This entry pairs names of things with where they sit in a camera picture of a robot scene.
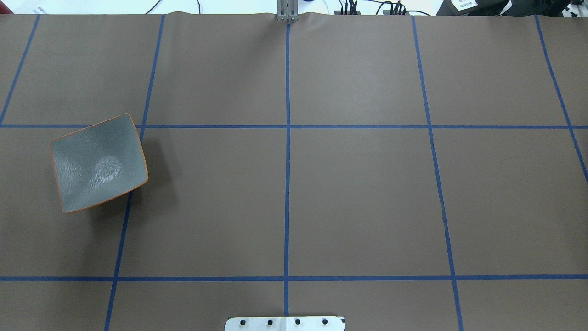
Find grey square plate orange rim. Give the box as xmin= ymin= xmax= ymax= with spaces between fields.
xmin=50 ymin=113 xmax=149 ymax=214

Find aluminium frame post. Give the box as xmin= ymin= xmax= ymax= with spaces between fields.
xmin=277 ymin=0 xmax=300 ymax=23

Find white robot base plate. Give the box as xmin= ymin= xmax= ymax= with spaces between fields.
xmin=224 ymin=316 xmax=346 ymax=331

